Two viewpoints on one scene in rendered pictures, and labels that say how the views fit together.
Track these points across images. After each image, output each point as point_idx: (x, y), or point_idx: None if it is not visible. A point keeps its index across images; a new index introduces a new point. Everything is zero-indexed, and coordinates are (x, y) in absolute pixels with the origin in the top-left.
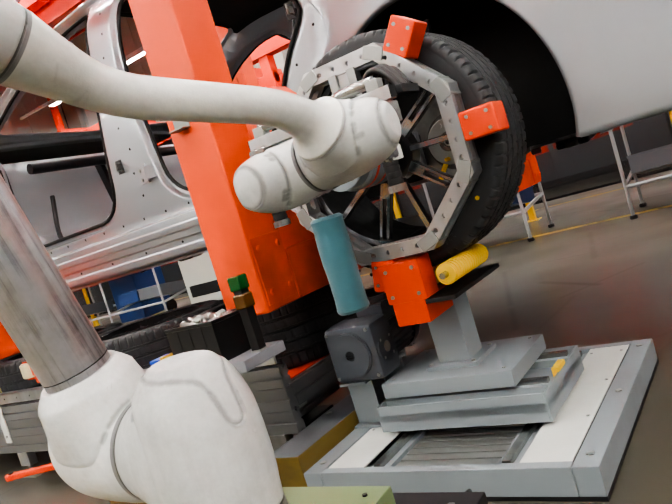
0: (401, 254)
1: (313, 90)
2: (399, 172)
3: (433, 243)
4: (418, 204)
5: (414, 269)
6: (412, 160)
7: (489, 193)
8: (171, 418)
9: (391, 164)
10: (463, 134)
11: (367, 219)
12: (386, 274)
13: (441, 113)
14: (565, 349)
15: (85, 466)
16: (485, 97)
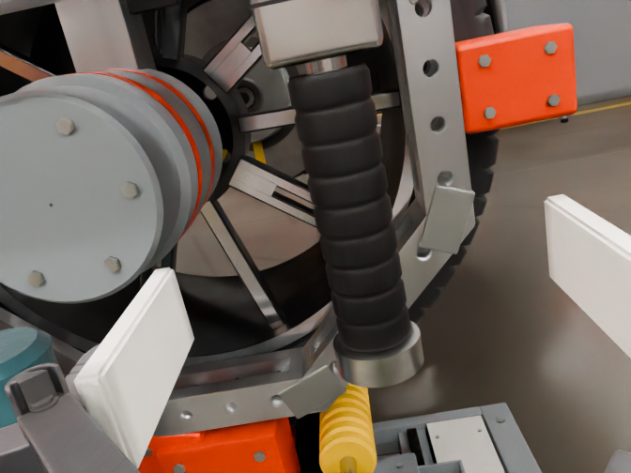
0: (228, 420)
1: None
2: (404, 290)
3: (329, 398)
4: (252, 268)
5: (268, 461)
6: (243, 158)
7: (453, 259)
8: None
9: (382, 259)
10: (463, 113)
11: None
12: (183, 472)
13: (405, 38)
14: (441, 467)
15: None
16: (482, 11)
